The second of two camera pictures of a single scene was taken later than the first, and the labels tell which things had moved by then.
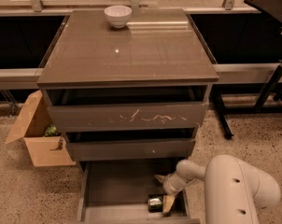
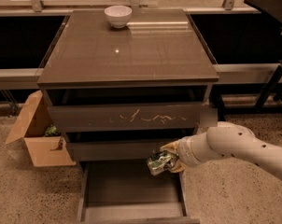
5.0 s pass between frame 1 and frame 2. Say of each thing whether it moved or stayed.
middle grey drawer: stayed
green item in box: stayed
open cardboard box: stayed
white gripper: moved
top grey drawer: stayed
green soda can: moved
